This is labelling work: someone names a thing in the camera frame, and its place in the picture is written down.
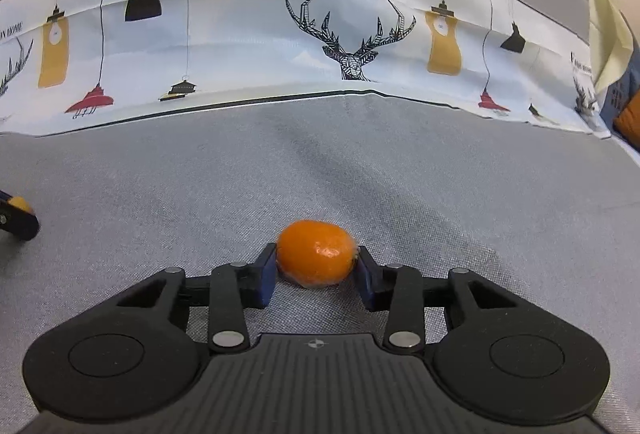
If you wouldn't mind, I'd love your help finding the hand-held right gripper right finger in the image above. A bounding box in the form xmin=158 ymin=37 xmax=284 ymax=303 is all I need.
xmin=355 ymin=246 xmax=519 ymax=355

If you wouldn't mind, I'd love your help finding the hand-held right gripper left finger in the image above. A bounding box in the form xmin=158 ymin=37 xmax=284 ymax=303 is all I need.
xmin=116 ymin=242 xmax=279 ymax=355

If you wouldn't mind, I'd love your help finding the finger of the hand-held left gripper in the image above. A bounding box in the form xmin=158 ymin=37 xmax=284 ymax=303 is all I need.
xmin=0 ymin=188 xmax=41 ymax=241

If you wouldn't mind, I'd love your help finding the orange mandarin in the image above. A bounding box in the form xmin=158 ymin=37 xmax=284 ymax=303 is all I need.
xmin=276 ymin=220 xmax=359 ymax=287

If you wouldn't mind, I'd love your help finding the grey printed cloth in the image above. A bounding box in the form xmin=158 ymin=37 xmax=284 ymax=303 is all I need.
xmin=0 ymin=0 xmax=640 ymax=420

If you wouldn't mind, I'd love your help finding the blue printed box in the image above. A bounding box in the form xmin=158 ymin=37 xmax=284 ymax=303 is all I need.
xmin=599 ymin=62 xmax=640 ymax=127

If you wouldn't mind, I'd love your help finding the pale yellow cloth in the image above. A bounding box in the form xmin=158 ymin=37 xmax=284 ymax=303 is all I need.
xmin=586 ymin=0 xmax=637 ymax=90

